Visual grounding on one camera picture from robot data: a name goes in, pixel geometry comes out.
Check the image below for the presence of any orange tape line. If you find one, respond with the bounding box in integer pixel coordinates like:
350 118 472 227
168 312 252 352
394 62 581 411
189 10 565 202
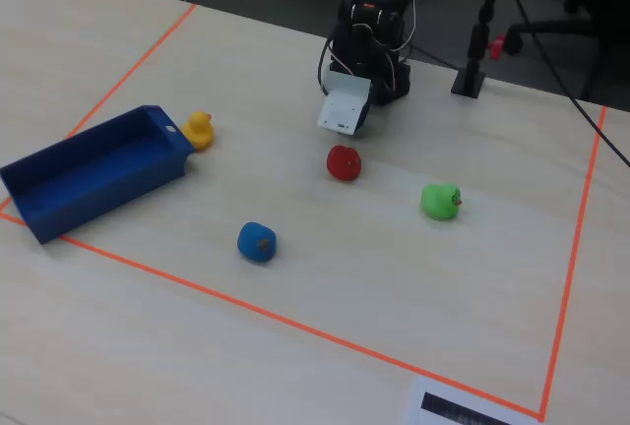
538 105 608 421
0 3 198 214
0 212 543 420

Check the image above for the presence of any yellow rubber duck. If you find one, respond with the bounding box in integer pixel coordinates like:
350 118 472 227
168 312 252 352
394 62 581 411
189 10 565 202
179 109 216 152

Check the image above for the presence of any black office chair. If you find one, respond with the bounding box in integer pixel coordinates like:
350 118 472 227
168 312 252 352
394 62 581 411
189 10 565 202
505 0 630 101

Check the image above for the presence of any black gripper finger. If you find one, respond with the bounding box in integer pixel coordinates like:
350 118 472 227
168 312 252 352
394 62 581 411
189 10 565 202
351 94 376 140

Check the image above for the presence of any red clamp knob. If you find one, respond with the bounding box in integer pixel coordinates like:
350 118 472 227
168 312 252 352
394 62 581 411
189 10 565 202
488 33 508 61

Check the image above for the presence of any red rubber duck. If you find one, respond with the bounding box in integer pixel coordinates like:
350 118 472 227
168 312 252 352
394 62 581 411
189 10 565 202
326 144 363 182

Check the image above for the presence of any white paper with black print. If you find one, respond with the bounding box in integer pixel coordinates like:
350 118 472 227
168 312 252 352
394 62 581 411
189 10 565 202
402 376 542 425

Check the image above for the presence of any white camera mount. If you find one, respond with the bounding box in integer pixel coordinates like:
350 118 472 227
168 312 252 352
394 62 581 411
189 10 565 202
316 70 373 137

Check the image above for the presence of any green rubber duck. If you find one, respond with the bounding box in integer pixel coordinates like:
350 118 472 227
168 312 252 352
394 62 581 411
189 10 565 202
419 182 464 222

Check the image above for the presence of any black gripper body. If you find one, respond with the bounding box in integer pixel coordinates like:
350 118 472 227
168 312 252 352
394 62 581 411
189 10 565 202
330 25 390 83

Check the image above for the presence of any blue rubber duck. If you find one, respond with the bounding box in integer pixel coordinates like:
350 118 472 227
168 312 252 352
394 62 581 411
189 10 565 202
236 220 278 265

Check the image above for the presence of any thick black cable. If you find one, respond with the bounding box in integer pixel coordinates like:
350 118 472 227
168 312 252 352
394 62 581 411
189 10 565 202
505 0 630 169

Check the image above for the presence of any black camera stand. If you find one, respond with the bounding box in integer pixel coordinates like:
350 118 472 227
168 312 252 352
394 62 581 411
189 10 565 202
451 0 511 98

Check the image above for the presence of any blue plastic box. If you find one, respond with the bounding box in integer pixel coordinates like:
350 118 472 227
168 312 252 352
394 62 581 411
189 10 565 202
0 103 196 245

